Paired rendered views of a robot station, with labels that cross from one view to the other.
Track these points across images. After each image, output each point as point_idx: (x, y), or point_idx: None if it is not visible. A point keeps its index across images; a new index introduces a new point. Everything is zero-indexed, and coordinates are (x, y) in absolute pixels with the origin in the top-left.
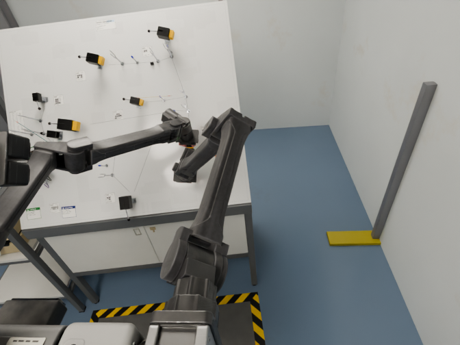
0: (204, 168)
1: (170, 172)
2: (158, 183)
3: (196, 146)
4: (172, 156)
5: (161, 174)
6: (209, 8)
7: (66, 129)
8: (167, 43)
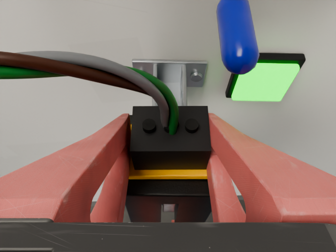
0: (246, 124)
1: (50, 138)
2: (13, 162)
3: (215, 14)
4: (21, 81)
5: (7, 144)
6: None
7: None
8: None
